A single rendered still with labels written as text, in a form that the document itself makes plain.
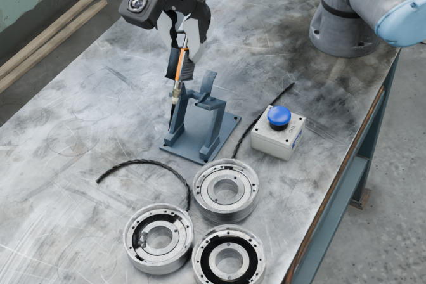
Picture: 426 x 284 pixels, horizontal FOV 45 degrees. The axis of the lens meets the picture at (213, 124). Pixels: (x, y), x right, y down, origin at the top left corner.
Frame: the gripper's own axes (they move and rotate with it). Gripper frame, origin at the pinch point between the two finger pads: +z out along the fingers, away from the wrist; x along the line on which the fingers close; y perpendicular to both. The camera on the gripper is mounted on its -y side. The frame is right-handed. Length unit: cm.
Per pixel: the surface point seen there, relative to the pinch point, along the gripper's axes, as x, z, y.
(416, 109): -30, 97, 111
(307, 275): -21, 76, 15
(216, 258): -15.1, 18.2, -18.9
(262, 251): -20.7, 17.3, -15.4
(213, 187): -9.0, 17.5, -8.3
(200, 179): -6.4, 17.3, -8.1
